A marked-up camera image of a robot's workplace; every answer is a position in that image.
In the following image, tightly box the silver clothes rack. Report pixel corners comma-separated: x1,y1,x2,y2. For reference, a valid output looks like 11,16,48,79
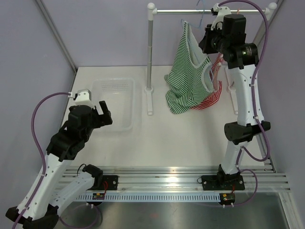
144,0,282,115

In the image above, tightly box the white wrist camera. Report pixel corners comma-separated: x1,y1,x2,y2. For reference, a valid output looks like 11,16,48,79
211,3,232,31
68,89,95,108

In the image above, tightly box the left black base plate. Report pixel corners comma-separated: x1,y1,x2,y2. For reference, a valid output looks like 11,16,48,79
101,175,119,191

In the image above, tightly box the white slotted cable duct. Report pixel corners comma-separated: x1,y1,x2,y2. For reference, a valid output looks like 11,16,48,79
75,193,220,202

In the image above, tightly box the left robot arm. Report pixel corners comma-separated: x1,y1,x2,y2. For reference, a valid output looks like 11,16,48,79
5,101,112,229

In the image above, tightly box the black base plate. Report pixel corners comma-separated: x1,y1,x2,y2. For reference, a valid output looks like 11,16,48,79
101,175,119,191
201,175,245,191

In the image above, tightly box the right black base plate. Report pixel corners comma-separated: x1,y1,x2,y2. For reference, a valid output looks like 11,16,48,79
201,175,245,191

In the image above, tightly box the red striped tank top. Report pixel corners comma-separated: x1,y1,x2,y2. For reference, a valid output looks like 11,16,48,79
192,53,224,110

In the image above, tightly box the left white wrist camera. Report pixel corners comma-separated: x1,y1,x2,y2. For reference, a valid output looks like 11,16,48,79
68,89,95,108

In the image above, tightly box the blue wire hanger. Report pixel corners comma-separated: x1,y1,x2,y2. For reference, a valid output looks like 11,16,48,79
180,0,215,84

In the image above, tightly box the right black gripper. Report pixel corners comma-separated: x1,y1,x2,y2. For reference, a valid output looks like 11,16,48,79
199,24,229,54

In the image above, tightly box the pink wire hanger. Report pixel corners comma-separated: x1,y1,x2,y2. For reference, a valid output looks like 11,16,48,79
219,10,245,69

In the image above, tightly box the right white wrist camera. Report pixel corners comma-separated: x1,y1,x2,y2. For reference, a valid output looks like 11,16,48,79
211,3,232,31

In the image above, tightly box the clear plastic basket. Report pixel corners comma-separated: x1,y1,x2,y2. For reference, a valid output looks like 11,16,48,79
91,78,136,133

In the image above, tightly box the aluminium mounting rail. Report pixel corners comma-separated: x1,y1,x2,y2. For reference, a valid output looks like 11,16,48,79
57,152,292,193

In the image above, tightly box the green striped tank top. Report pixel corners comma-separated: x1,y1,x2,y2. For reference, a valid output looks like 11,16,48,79
164,21,214,115

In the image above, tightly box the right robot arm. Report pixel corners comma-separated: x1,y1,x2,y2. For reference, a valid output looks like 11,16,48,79
199,13,271,191

